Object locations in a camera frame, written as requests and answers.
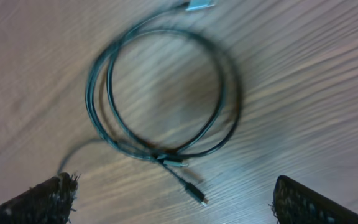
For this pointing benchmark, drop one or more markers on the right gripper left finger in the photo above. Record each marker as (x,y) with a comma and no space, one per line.
(49,202)

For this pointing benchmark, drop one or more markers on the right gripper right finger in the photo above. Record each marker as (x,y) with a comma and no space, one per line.
(294,203)

